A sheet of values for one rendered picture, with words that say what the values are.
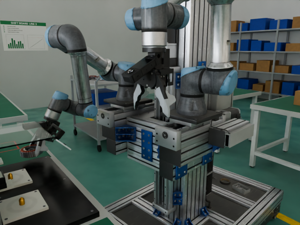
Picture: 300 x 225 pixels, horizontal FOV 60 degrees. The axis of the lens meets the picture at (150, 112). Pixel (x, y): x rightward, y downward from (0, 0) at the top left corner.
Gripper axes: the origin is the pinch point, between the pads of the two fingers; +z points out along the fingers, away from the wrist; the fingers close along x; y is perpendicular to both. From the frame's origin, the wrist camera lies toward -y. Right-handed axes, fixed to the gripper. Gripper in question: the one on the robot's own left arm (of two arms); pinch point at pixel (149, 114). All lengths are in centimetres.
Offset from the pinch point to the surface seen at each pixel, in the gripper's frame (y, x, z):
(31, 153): -11, 75, 32
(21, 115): 24, 193, 40
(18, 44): 151, 551, -28
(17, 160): -13, 90, 40
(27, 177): -19, 59, 37
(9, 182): -31, 41, 27
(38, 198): -22, 39, 37
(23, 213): -30, 33, 37
